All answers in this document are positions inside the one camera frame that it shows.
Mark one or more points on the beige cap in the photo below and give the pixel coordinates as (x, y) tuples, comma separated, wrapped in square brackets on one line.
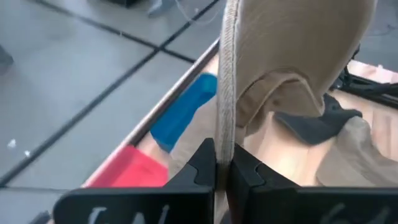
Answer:
[(295, 37), (357, 155)]

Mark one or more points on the pink plastic bin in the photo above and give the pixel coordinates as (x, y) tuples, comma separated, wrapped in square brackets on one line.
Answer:
[(133, 171)]

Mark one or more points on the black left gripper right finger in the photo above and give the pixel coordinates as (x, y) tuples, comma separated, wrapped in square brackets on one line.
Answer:
[(245, 174)]

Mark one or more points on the blue plastic bin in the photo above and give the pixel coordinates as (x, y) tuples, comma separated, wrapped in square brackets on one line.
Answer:
[(180, 115)]

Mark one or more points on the dark green cap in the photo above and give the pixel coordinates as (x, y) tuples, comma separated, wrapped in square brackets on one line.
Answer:
[(311, 127)]

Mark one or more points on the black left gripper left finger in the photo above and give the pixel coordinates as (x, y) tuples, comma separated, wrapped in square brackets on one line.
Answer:
[(202, 168)]

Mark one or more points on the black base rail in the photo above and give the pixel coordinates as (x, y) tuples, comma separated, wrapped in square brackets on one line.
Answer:
[(373, 90)]

